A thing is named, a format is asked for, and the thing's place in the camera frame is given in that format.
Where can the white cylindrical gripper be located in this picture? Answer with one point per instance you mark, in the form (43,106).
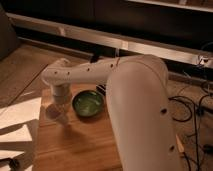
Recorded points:
(61,94)

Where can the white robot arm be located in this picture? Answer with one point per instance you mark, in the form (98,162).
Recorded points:
(137,102)

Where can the dark small object bottom left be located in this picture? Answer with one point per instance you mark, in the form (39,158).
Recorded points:
(14,164)

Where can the white paper sheets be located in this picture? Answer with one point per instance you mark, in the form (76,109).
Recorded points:
(18,131)

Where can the wooden cutting board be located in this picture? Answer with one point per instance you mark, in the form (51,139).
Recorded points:
(86,144)

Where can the green ceramic bowl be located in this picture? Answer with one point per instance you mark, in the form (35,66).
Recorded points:
(88,103)

